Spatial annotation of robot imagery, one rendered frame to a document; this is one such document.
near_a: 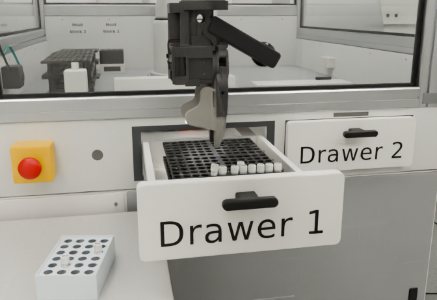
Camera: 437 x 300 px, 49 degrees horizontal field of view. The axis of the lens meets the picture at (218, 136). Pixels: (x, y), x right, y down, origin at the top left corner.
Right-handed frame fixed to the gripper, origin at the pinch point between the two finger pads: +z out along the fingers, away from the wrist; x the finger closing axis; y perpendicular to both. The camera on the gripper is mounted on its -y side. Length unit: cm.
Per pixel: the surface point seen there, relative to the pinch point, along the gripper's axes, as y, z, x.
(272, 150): -13.0, 7.0, -14.2
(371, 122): -37.1, 4.0, -21.4
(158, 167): 8.0, 12.3, -24.8
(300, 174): -9.6, 3.5, 10.2
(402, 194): -47, 22, -23
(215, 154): -1.5, 6.2, -11.0
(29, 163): 31.1, 7.4, -16.0
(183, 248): 7.0, 13.0, 10.5
